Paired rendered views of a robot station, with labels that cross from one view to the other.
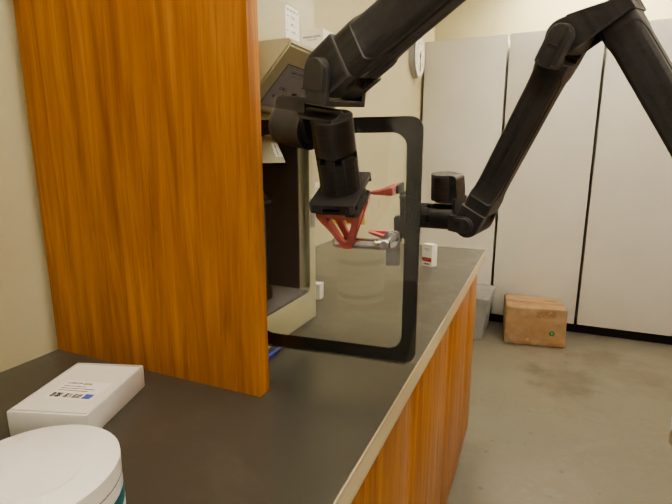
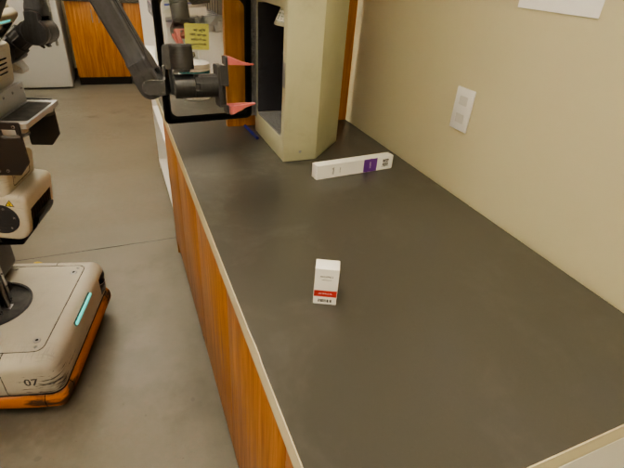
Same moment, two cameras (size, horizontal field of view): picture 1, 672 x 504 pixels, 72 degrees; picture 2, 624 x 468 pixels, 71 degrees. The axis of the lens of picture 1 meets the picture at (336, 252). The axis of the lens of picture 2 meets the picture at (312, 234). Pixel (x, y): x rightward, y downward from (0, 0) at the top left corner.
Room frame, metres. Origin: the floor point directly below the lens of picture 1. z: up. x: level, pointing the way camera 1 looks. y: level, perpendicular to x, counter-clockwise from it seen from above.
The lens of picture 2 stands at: (2.05, -0.84, 1.48)
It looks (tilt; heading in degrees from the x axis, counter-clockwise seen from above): 32 degrees down; 132
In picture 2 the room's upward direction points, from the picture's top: 4 degrees clockwise
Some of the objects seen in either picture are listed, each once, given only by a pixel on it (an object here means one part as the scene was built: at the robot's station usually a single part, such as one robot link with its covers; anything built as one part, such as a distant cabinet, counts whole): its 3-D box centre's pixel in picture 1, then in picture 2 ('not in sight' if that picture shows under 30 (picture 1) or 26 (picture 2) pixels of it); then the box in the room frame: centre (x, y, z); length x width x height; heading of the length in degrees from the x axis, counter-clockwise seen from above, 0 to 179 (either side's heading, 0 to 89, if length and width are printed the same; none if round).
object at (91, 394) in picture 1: (82, 397); not in sight; (0.67, 0.40, 0.96); 0.16 x 0.12 x 0.04; 175
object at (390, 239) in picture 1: (365, 241); not in sight; (0.71, -0.05, 1.20); 0.10 x 0.05 x 0.03; 72
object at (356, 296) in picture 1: (327, 241); (206, 59); (0.77, 0.01, 1.19); 0.30 x 0.01 x 0.40; 72
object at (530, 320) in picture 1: (533, 319); not in sight; (3.26, -1.46, 0.14); 0.41 x 0.33 x 0.29; 73
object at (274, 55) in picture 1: (304, 87); not in sight; (0.94, 0.06, 1.46); 0.32 x 0.12 x 0.10; 157
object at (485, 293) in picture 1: (451, 307); not in sight; (3.47, -0.90, 0.17); 0.60 x 0.42 x 0.33; 65
